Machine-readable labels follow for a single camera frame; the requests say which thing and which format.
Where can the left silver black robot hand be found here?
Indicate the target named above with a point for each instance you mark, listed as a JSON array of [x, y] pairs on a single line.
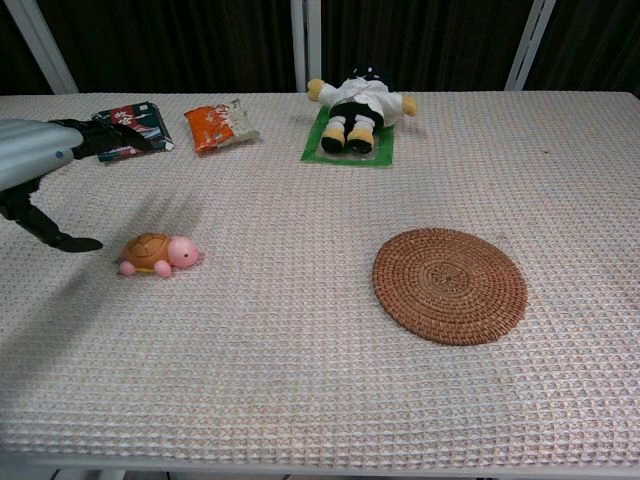
[[45, 165]]

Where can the small orange pink toy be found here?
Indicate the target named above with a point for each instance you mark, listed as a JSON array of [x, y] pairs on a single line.
[[162, 254]]

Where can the dark blue printed box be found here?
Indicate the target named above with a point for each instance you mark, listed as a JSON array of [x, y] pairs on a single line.
[[135, 130]]

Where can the orange snack packet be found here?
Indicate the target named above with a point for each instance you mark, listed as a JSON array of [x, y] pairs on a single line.
[[220, 127]]

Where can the white waffle tablecloth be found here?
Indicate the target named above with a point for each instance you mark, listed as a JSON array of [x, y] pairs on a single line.
[[320, 280]]

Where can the black-haired plush doll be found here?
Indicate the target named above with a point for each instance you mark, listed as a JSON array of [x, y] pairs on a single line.
[[360, 107]]

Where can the round woven rattan coaster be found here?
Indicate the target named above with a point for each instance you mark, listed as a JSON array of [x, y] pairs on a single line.
[[450, 286]]

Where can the white metal frame post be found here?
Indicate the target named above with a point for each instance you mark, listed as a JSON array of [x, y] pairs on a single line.
[[42, 45], [529, 45], [305, 45]]

